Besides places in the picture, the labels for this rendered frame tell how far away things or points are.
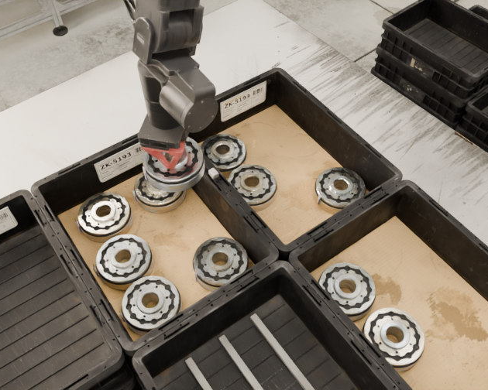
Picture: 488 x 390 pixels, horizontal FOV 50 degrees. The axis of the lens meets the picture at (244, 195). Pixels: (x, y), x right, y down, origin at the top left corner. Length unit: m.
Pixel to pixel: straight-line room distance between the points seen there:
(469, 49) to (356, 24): 1.01
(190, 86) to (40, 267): 0.53
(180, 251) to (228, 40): 0.84
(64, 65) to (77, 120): 1.37
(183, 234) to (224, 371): 0.28
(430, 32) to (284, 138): 1.11
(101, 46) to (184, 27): 2.21
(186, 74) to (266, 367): 0.50
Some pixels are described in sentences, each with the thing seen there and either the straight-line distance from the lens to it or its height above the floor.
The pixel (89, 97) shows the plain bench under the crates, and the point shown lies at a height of 0.70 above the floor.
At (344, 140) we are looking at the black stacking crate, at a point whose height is 0.90.
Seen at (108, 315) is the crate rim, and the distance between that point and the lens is 0.88.
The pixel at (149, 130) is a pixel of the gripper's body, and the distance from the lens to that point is 0.80.
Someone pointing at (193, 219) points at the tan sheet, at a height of 0.83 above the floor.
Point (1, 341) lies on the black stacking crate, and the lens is 1.02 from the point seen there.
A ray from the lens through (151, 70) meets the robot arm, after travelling 0.73.
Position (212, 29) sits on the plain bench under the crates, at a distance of 1.72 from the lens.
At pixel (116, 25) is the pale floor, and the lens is 3.02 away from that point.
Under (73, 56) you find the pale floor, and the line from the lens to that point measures 2.87.
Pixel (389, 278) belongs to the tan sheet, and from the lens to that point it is 1.02.
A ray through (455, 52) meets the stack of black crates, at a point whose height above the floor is 0.49.
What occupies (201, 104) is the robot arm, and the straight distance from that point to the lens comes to 0.68.
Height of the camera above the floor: 1.70
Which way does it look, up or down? 53 degrees down
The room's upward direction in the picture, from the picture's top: straight up
